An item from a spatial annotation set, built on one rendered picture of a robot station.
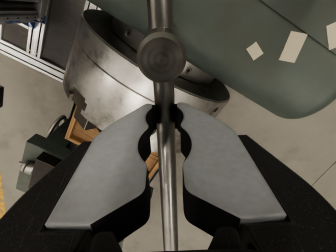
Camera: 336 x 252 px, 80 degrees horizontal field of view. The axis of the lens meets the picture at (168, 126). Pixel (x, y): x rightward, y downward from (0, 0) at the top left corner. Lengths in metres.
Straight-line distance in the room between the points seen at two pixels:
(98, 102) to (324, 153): 2.05
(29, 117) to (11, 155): 0.58
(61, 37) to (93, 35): 1.19
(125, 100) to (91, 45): 0.09
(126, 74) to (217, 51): 0.12
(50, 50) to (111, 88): 1.28
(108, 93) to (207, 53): 0.15
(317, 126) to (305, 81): 1.72
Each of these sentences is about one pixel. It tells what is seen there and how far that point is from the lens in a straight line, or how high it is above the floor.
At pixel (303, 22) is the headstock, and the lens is 0.27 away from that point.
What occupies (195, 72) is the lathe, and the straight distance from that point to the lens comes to 0.34.
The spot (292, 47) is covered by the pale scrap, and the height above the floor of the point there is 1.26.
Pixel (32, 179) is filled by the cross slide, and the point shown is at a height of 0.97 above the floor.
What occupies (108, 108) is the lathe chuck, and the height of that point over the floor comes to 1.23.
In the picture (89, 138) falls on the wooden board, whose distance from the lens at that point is 0.82.
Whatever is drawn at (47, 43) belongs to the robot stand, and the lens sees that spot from 1.57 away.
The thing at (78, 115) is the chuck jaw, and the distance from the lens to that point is 0.40.
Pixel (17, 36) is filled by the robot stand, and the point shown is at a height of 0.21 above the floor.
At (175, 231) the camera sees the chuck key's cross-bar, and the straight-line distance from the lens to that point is 0.17.
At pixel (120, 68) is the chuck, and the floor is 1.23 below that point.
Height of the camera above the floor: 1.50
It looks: 60 degrees down
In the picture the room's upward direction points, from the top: 170 degrees counter-clockwise
